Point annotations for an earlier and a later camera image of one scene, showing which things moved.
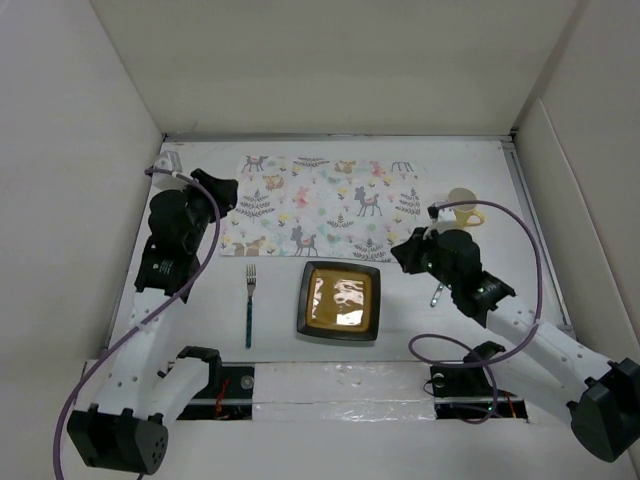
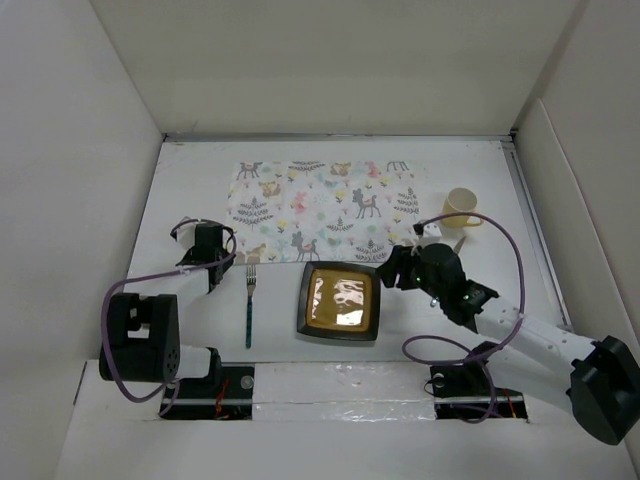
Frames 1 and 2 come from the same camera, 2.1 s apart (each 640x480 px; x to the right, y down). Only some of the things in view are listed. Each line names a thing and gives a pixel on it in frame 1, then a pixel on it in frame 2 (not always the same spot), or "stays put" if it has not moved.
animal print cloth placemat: [324, 206] stays put
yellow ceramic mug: [465, 214] stays put
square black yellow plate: [339, 301] stays put
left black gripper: [224, 191] to [227, 264]
